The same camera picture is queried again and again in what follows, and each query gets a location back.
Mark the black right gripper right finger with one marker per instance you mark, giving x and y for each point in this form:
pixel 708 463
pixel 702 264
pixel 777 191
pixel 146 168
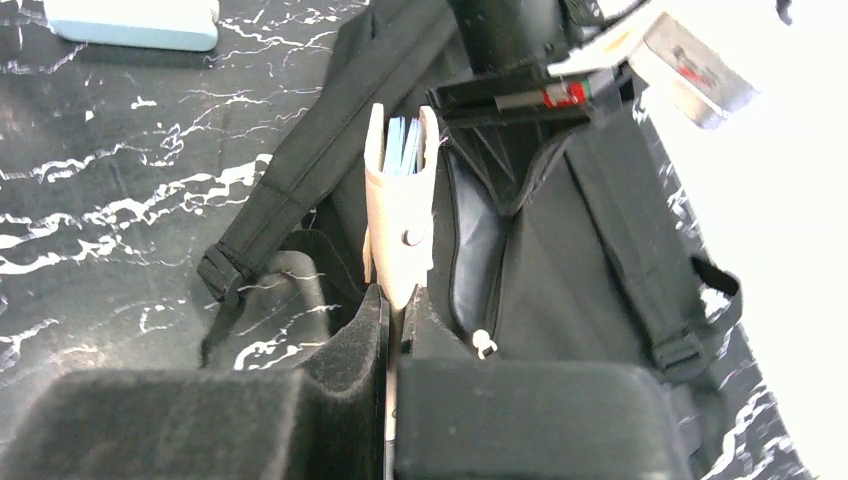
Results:
pixel 460 417

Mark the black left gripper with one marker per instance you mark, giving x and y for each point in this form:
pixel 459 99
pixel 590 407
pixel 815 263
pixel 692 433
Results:
pixel 529 59

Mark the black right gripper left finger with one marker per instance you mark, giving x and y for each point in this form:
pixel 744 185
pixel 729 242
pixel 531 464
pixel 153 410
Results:
pixel 322 419

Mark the black student backpack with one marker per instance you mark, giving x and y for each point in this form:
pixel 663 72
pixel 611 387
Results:
pixel 592 269

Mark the small wooden block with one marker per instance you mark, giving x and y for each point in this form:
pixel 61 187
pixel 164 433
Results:
pixel 399 184

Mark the white eraser block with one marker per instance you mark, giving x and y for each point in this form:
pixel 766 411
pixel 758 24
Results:
pixel 169 24

